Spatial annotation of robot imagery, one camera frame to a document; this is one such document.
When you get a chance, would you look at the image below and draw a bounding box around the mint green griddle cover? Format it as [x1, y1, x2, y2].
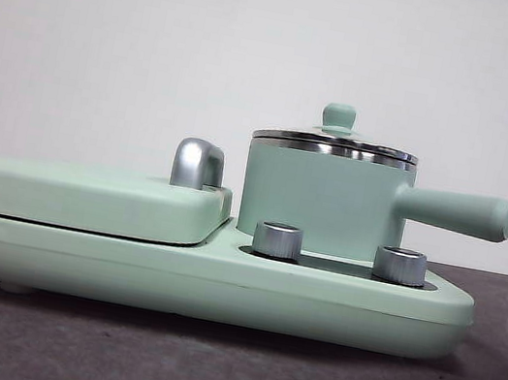
[0, 146, 238, 257]

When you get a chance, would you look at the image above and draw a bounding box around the silver griddle cover handle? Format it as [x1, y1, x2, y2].
[169, 134, 231, 194]

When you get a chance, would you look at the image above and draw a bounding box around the silver control knob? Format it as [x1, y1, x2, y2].
[250, 218, 306, 263]
[370, 243, 430, 288]

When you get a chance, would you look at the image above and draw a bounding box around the glass lid with green knob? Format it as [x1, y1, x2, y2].
[250, 89, 428, 172]

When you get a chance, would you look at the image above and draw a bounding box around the mint green breakfast maker base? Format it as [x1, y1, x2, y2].
[0, 177, 484, 373]

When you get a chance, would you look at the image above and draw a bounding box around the mint green pot with handle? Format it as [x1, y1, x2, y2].
[232, 133, 508, 290]

